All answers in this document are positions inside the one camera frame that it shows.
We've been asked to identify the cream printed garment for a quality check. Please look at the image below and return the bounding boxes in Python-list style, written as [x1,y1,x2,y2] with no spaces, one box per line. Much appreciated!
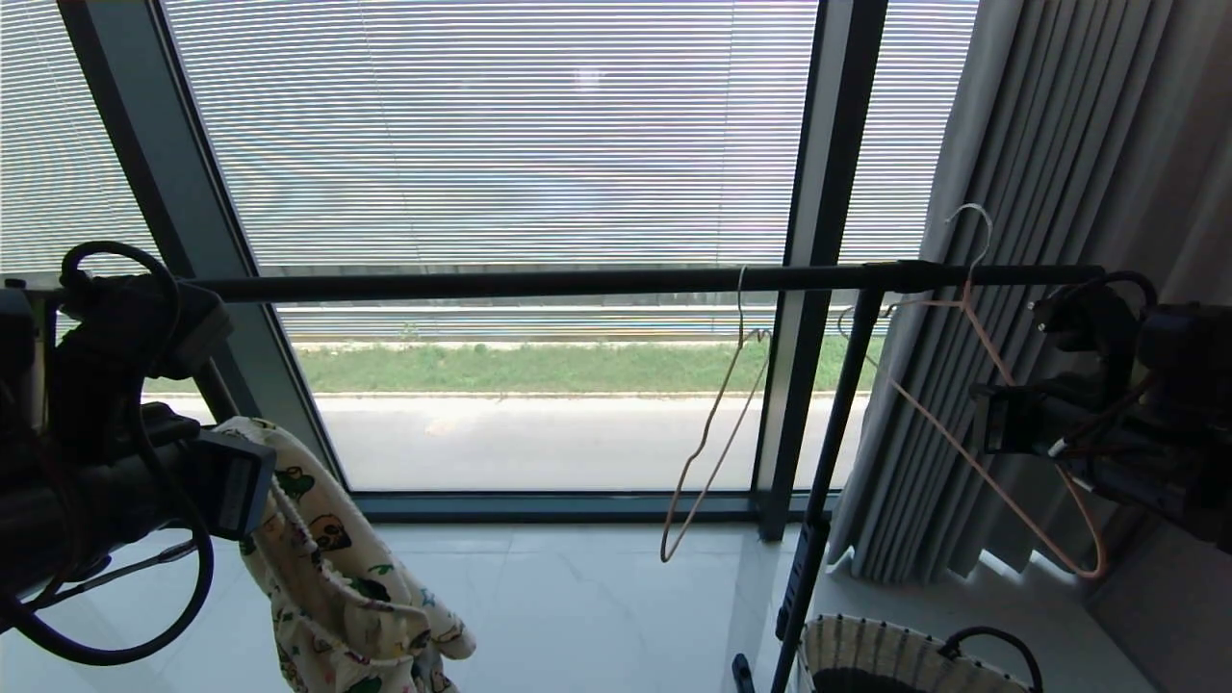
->
[214,416,478,693]

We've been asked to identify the black cable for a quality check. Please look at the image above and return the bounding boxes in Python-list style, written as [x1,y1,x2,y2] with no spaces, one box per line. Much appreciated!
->
[0,241,216,667]
[1049,271,1160,315]

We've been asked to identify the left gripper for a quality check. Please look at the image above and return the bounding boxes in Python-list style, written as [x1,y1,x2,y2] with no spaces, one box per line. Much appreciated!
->
[0,430,278,603]

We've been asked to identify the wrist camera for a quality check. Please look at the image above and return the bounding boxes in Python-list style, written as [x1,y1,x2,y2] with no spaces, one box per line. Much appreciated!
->
[48,274,235,453]
[1028,282,1142,386]

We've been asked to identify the window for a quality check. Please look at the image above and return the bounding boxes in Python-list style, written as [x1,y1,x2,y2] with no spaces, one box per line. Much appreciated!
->
[0,0,979,542]

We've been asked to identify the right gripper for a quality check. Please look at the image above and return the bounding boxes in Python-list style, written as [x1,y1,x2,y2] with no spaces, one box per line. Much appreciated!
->
[972,380,1152,484]

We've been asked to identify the black clothes rack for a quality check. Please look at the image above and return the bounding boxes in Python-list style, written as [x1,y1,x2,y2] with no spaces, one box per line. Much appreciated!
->
[19,260,1108,693]

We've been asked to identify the white laundry basket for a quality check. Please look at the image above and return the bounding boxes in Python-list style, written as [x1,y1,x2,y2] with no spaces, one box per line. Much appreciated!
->
[794,614,1046,693]

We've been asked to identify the pink clothes hanger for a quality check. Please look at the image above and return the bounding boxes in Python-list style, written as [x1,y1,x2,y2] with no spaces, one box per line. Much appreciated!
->
[837,202,1109,581]
[660,267,774,565]

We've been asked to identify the beige curtain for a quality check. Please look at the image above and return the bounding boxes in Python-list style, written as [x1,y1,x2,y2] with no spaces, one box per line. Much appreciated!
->
[828,0,1232,590]

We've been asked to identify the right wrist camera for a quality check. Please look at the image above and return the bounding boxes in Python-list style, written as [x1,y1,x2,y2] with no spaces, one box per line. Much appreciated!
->
[1028,282,1142,386]

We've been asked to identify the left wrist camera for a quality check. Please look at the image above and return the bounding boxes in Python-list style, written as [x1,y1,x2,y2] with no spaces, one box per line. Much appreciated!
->
[48,274,235,453]

